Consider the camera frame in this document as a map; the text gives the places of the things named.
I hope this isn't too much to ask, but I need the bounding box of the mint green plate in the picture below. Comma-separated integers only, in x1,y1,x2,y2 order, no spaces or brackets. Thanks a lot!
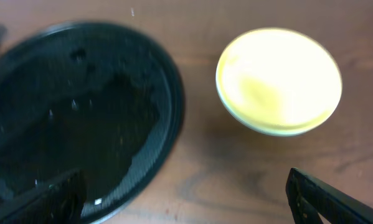
217,89,334,137

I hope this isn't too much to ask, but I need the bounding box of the yellow plate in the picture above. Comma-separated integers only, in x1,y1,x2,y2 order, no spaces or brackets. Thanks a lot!
215,27,342,128

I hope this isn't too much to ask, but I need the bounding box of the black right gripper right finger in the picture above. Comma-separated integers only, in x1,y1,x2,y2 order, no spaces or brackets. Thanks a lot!
286,167,373,224

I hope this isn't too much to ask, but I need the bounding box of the round black tray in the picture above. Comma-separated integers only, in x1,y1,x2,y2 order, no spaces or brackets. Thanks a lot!
0,21,184,223

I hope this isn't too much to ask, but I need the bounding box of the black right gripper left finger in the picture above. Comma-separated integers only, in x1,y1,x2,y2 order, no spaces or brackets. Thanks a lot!
0,169,87,224

